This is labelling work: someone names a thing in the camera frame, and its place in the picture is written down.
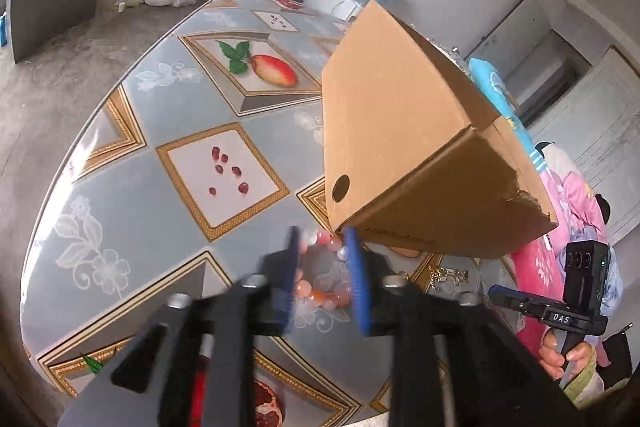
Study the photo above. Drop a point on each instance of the pink floral blanket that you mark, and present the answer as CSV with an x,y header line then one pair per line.
x,y
545,267

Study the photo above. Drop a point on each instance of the grey board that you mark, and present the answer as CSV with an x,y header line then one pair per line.
x,y
50,7

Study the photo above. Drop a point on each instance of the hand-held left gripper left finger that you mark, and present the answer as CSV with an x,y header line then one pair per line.
x,y
291,277

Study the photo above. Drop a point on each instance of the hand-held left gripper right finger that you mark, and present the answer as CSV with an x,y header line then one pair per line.
x,y
357,282

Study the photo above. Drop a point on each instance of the person's right hand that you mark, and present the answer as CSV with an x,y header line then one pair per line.
x,y
552,354

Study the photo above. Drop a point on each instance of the blue cartoon pillow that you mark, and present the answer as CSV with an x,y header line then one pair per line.
x,y
495,92

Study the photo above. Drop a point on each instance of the brown cardboard box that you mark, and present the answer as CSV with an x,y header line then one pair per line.
x,y
400,117

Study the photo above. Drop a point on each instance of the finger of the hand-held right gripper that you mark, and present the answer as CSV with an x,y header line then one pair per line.
x,y
510,298

